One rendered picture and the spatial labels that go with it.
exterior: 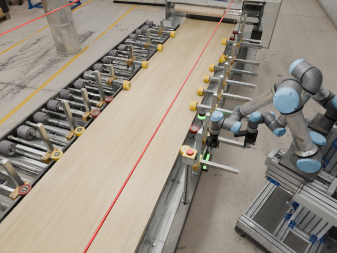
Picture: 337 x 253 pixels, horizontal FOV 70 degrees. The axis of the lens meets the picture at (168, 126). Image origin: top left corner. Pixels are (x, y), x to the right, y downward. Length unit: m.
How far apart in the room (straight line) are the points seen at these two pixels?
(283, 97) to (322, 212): 0.78
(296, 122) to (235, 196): 1.52
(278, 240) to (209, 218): 0.63
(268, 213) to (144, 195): 1.29
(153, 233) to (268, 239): 1.01
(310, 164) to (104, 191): 1.24
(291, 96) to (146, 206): 1.02
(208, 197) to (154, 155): 1.07
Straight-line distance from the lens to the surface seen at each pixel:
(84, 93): 2.23
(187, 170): 1.50
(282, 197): 2.65
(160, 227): 1.83
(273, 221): 2.48
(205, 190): 2.74
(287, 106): 1.33
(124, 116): 2.18
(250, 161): 3.10
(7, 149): 2.33
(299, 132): 1.44
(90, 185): 1.73
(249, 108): 1.58
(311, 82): 1.72
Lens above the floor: 2.27
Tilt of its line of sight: 42 degrees down
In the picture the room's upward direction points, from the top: straight up
